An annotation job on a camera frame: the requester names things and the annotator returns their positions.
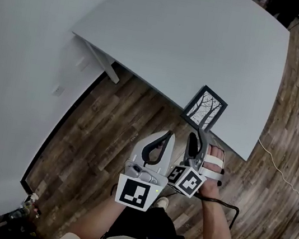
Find person's left shoe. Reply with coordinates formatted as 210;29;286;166
151;195;170;211

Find person's right forearm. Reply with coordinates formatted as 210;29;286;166
192;194;244;239

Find small clear bottle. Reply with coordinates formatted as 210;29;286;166
22;199;36;211

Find white wall outlet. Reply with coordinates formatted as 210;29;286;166
52;85;65;98
75;55;90;72

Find black picture frame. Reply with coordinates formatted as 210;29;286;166
178;81;231;135

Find person's right hand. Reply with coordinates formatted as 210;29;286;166
196;144;229;199

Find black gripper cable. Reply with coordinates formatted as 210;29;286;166
196;194;241;231

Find white power cable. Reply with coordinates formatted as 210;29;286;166
249;137;299;200

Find clear plastic bottle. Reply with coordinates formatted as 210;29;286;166
7;207;30;223

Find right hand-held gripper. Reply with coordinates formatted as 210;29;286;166
164;124;215;201

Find black trousers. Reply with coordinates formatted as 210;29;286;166
106;199;190;239

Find large white table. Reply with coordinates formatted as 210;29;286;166
54;0;297;166

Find person's left forearm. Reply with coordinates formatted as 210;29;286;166
64;194;128;239

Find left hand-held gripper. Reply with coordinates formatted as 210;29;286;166
114;124;177;215

